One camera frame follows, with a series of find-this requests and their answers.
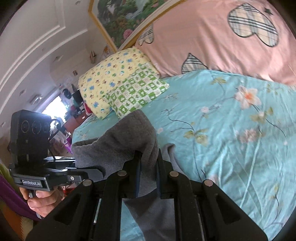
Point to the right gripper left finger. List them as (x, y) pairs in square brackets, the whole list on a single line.
[(92, 211)]

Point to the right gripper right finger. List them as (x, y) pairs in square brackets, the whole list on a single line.
[(202, 210)]

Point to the grey fleece pants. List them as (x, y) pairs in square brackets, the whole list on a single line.
[(146, 217)]

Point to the person's left hand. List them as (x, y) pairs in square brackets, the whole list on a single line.
[(44, 202)]

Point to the purple fleece sleeve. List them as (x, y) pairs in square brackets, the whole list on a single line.
[(16, 203)]

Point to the yellow cartoon print pillow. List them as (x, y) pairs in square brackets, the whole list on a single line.
[(108, 74)]

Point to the green checkered pillow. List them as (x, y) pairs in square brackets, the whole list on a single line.
[(141, 87)]

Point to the framed floral painting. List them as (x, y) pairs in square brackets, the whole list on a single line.
[(121, 22)]

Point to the pink quilt with plaid hearts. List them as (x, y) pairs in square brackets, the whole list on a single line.
[(244, 37)]

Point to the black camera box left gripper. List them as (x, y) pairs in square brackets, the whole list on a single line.
[(30, 133)]

